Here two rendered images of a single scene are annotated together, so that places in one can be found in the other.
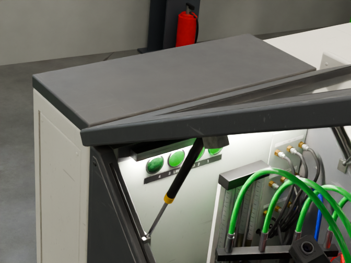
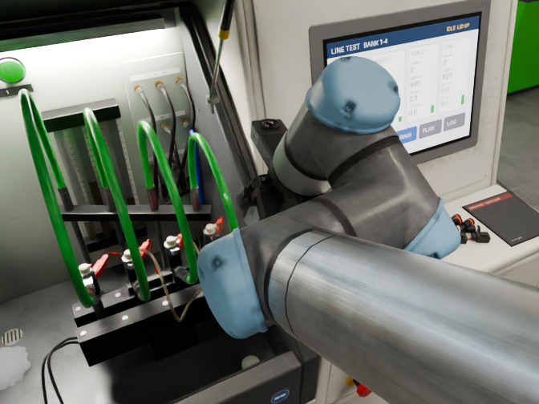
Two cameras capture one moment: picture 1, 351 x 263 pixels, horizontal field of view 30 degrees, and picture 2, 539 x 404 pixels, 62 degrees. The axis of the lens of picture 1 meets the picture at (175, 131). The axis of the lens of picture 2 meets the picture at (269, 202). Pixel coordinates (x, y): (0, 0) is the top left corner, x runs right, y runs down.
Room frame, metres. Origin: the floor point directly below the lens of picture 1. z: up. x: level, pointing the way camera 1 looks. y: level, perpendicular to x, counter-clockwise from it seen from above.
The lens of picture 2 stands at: (0.69, -0.73, 1.70)
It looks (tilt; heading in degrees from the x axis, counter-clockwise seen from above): 38 degrees down; 12
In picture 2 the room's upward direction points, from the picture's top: straight up
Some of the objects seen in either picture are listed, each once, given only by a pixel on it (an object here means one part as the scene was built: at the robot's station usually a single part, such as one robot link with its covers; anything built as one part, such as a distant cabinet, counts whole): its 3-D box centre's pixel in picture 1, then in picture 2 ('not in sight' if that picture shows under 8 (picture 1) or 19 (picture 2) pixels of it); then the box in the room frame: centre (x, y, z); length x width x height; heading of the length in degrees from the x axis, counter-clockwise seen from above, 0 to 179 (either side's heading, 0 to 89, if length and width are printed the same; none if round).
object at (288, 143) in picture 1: (284, 180); (164, 127); (1.53, -0.31, 1.21); 0.13 x 0.03 x 0.31; 129
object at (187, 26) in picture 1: (186, 36); not in sight; (4.96, -0.02, 0.29); 0.17 x 0.15 x 0.54; 121
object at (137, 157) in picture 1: (228, 128); (13, 43); (1.38, -0.13, 1.43); 0.54 x 0.03 x 0.02; 129
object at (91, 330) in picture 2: not in sight; (165, 315); (1.25, -0.38, 0.91); 0.34 x 0.10 x 0.15; 129
